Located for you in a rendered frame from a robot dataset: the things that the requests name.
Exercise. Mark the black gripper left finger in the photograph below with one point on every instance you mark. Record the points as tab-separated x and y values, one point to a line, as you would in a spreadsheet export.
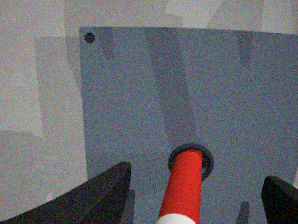
100	200

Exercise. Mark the red peg with white band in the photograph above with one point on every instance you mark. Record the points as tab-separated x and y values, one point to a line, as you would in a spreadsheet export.
182	200

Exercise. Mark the grey sloped panel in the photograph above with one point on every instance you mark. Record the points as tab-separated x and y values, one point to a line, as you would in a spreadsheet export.
149	93

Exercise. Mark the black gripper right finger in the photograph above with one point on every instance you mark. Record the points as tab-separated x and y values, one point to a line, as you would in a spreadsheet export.
280	200

